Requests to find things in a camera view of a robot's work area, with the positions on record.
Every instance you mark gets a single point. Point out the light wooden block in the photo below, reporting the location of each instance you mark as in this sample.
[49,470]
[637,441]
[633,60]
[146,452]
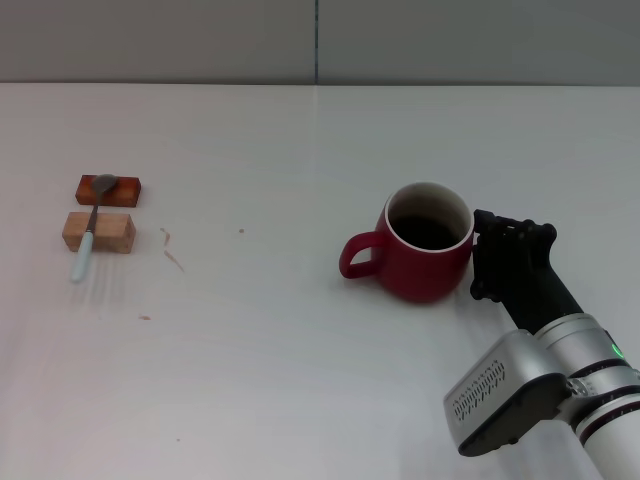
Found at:
[112,232]

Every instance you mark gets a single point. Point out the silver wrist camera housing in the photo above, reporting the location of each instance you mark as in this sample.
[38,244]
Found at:
[500,390]

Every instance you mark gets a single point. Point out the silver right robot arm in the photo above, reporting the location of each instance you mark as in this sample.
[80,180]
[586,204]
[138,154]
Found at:
[600,400]

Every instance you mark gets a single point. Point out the red ceramic cup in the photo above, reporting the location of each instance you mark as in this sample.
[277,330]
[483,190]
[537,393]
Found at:
[425,275]

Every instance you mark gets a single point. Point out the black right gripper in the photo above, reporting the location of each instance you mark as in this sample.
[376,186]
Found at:
[535,290]

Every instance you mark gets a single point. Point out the dark coffee liquid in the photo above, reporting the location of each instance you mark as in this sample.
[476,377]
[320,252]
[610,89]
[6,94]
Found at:
[425,231]

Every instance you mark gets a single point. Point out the dark reddish wooden block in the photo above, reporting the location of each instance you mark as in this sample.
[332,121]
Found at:
[125,192]

